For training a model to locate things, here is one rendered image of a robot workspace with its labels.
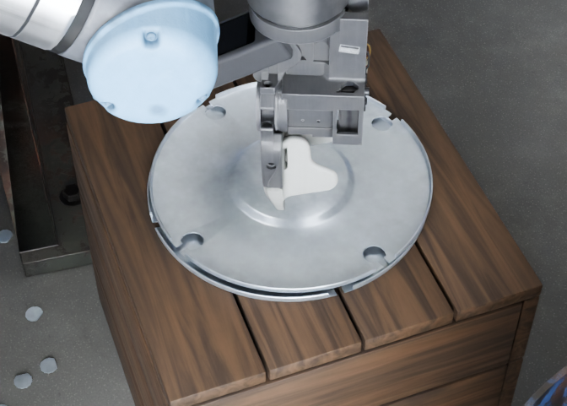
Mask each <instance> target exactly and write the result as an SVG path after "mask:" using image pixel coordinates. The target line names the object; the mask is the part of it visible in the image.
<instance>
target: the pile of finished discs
mask: <svg viewBox="0 0 567 406"><path fill-rule="evenodd" d="M205 107H206V108H207V109H208V111H206V116H207V117H208V118H210V119H214V120H218V119H221V118H223V117H224V116H225V114H226V110H225V109H224V108H223V107H220V106H215V107H213V106H211V105H208V106H205ZM391 121H392V120H391V119H389V118H385V117H377V118H376V119H374V120H373V121H372V123H371V124H372V127H373V128H374V129H376V130H379V131H386V130H388V129H390V128H391V127H392V124H391ZM149 177H150V172H149V176H148V189H147V197H148V210H149V214H150V216H151V220H152V222H153V223H157V222H158V220H157V219H156V217H155V214H154V210H153V206H152V203H151V197H150V190H149ZM423 227H424V226H422V228H421V230H422V229H423ZM155 230H156V232H157V234H158V236H159V238H160V239H161V241H162V242H163V244H164V245H165V247H166V248H167V250H168V251H169V252H170V253H171V254H172V256H173V257H174V258H175V259H176V260H177V261H178V262H179V263H180V264H182V265H183V266H184V267H185V268H187V269H188V270H189V271H190V272H192V273H194V274H195V275H196V276H198V277H199V278H200V279H203V280H205V281H206V282H208V283H210V284H212V285H214V286H216V287H219V288H220V289H222V290H226V291H229V292H231V293H234V294H237V295H242V296H245V297H250V298H253V299H258V300H270V301H284V302H293V301H308V300H320V299H324V298H328V297H332V296H335V295H337V293H336V292H335V290H334V289H332V290H330V289H329V290H320V291H314V292H305V293H278V292H269V291H263V290H254V289H251V288H246V287H244V286H240V285H238V284H233V283H230V282H228V281H226V280H223V279H220V278H218V277H216V276H214V275H212V274H210V273H208V272H207V271H205V270H203V269H202V268H199V267H198V266H197V265H196V264H194V263H193V262H191V261H190V260H189V259H188V258H186V257H185V256H184V255H183V254H182V253H181V251H183V250H185V249H186V248H188V249H189V250H194V249H198V248H199V247H200V246H202V244H203V238H202V237H201V236H200V235H199V234H195V233H191V234H187V235H185V236H183V238H182V239H181V242H182V245H180V246H178V247H175V246H174V245H173V244H172V243H171V241H170V240H169V239H168V237H167V236H166V235H165V233H164V232H163V231H162V229H161V227H157V228H155ZM421 230H420V232H419V233H418V234H417V236H416V237H415V239H414V240H413V241H412V243H411V244H410V245H409V246H408V247H407V248H406V249H405V250H404V251H403V252H402V253H401V254H400V255H399V256H398V257H397V258H395V259H394V260H393V261H392V262H390V263H388V262H387V261H386V260H384V257H385V256H386V254H385V252H384V251H383V250H382V249H381V248H379V247H377V246H370V247H368V248H366V249H365V250H364V252H363V256H364V259H365V260H366V261H368V262H370V263H377V262H378V263H379V264H380V265H382V266H383V267H384V268H382V269H380V270H378V271H377V272H375V273H373V274H371V275H369V276H367V277H365V278H363V279H360V280H358V281H355V282H353V283H351V284H346V285H344V286H342V289H343V292H344V293H347V292H349V291H351V290H355V289H358V288H359V287H361V286H363V285H366V284H368V283H369V282H371V281H373V280H375V279H377V278H379V277H380V276H381V275H382V274H384V273H386V272H387V271H388V270H390V269H391V268H392V267H393V266H395V265H396V264H397V263H398V262H399V261H400V260H401V259H402V258H403V257H404V256H405V255H406V254H407V253H408V251H409V250H410V249H411V247H412V246H413V244H414V243H415V241H416V240H417V239H418V237H419V235H420V233H421Z"/></svg>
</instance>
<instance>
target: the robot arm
mask: <svg viewBox="0 0 567 406"><path fill-rule="evenodd" d="M247 2H248V3H249V10H248V11H246V12H244V13H242V14H238V15H236V16H234V17H232V18H229V19H226V20H224V21H221V22H219V21H218V18H217V16H216V14H215V11H214V2H213V0H0V34H2V35H5V36H8V37H11V38H13V39H15V40H18V41H22V42H24V43H27V44H30V45H32V46H36V47H39V48H40V49H43V50H48V51H51V52H54V53H56V54H57V55H60V56H62V57H66V58H69V59H72V60H74V61H76V62H81V63H82V64H83V70H84V75H85V77H86V79H87V83H88V86H89V90H90V93H91V94H92V95H93V97H94V99H95V100H97V101H98V102H99V103H100V104H102V105H103V106H104V107H105V108H106V110H107V111H108V112H109V113H110V114H112V115H114V116H117V117H119V118H121V119H124V120H127V121H130V122H137V123H161V122H169V121H172V120H175V119H177V118H180V117H182V116H185V115H186V114H188V113H190V112H192V111H194V110H195V109H196V108H198V107H199V106H200V105H201V104H202V103H203V102H204V101H205V100H206V99H207V98H208V97H209V96H210V93H211V91H212V89H215V88H217V87H219V86H222V85H224V84H227V83H230V82H233V81H235V80H237V79H239V78H243V77H245V76H248V75H250V74H253V77H254V79H255V80H256V81H257V84H256V130H257V131H261V166H262V185H263V187H264V192H265V194H266V196H267V197H268V199H269V200H270V201H271V203H272V204H273V206H274V207H275V208H276V209H277V210H285V198H287V197H290V196H294V195H300V194H306V193H311V192H322V191H327V190H331V189H333V188H334V187H335V186H336V185H337V184H338V174H337V173H336V171H334V170H332V169H330V168H327V167H325V166H324V165H320V164H318V163H316V162H315V161H314V160H313V159H312V158H311V146H313V145H318V144H322V143H330V142H332V144H344V145H362V135H363V120H364V111H365V105H367V97H366V95H370V87H366V84H367V70H368V67H369V66H370V52H371V47H370V43H369V42H367V35H368V18H369V0H247ZM349 9H350V10H351V11H352V12H349V11H348V10H349ZM367 46H368V48H369V50H367ZM366 52H367V54H366ZM367 58H368V61H367Z"/></svg>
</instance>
